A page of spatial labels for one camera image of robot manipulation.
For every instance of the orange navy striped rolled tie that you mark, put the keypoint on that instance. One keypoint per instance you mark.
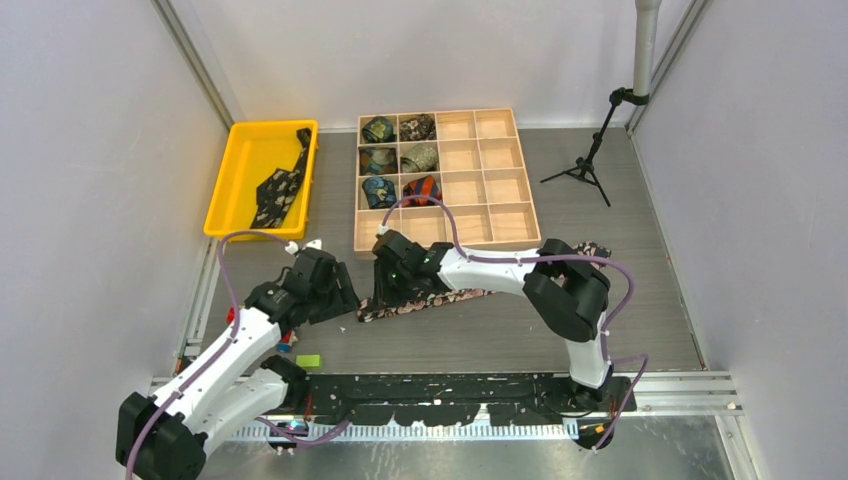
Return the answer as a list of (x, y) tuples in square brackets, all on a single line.
[(416, 191)]

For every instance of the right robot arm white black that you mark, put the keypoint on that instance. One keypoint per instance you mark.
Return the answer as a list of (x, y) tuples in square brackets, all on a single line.
[(570, 296)]

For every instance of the green block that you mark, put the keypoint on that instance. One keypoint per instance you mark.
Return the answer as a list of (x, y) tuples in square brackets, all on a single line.
[(310, 361)]

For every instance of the black patterned tie in bin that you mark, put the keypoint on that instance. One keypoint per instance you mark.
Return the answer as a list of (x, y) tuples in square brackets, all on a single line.
[(277, 193)]

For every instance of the pink floral black tie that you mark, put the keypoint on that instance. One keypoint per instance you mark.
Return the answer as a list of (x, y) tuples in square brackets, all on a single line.
[(370, 309)]

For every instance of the wooden compartment tray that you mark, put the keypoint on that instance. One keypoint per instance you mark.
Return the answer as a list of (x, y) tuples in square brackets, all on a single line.
[(487, 200)]

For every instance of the grey vertical pole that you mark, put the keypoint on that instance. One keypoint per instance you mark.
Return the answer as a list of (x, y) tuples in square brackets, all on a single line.
[(647, 13)]

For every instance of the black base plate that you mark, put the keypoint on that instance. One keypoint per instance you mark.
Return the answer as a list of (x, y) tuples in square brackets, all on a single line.
[(509, 399)]

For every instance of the black mini tripod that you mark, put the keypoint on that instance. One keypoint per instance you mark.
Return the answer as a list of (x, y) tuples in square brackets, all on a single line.
[(584, 168)]

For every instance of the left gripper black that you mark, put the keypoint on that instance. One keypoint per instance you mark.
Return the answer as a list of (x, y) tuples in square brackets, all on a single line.
[(344, 300)]

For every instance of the aluminium rail frame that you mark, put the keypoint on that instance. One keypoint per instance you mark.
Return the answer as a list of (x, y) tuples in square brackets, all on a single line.
[(657, 394)]

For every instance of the dark brown floral rolled tie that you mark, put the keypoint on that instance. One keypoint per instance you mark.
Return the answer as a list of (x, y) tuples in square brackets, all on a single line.
[(420, 127)]

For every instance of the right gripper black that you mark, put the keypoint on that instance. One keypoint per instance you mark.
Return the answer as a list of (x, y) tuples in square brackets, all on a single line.
[(381, 281)]

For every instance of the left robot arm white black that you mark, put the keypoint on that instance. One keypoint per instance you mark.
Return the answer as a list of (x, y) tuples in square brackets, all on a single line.
[(170, 433)]

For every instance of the blue paisley rolled tie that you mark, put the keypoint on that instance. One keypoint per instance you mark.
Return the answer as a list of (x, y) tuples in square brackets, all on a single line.
[(379, 192)]

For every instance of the yellow plastic bin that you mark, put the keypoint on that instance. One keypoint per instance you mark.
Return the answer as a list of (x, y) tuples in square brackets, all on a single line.
[(254, 151)]

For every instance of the red toy truck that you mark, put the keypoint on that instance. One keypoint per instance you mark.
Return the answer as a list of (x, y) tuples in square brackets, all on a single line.
[(284, 345)]

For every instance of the teal brown rolled tie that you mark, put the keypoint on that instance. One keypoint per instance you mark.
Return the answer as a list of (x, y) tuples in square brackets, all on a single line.
[(377, 161)]

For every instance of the dark green rolled tie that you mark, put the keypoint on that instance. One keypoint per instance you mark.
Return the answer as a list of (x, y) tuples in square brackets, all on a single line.
[(378, 129)]

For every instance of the olive paisley rolled tie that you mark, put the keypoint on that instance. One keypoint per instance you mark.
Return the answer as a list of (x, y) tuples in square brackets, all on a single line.
[(420, 157)]

